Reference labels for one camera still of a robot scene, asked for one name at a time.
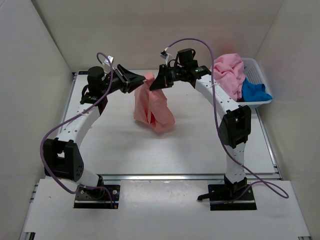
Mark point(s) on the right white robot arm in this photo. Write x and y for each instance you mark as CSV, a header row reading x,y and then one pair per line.
x,y
233,121

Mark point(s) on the light pink t shirt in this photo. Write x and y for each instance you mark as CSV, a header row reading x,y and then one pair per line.
x,y
228,72

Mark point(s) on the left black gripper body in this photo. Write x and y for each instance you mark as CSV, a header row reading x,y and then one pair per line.
x,y
119,80

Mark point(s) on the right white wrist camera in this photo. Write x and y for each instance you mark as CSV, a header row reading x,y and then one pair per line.
x,y
165,55

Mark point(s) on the white plastic laundry basket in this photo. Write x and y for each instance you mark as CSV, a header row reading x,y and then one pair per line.
x,y
255,76

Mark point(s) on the aluminium table edge rail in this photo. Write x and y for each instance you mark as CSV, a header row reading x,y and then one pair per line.
x,y
162,177

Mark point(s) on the blue label sticker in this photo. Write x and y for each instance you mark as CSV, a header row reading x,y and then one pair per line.
x,y
86,72

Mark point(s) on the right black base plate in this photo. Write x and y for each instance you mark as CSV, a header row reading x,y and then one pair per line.
x,y
221,198

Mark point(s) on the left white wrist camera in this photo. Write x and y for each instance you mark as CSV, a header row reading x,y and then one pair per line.
x,y
109,60

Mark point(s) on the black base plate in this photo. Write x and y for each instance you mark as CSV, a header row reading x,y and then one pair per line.
x,y
98,199
221,198

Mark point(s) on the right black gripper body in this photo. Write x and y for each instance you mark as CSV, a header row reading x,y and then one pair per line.
x,y
176,75

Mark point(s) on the blue t shirt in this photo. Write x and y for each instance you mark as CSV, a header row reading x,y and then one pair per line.
x,y
254,92

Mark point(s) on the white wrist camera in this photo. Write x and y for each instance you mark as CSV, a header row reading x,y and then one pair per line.
x,y
165,55
109,60

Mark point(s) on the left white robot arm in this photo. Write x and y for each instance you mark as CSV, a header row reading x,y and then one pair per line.
x,y
62,157

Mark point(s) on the salmon pink t shirt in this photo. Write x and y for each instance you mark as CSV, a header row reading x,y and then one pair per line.
x,y
151,106

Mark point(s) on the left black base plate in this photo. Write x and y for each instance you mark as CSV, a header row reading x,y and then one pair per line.
x,y
98,199

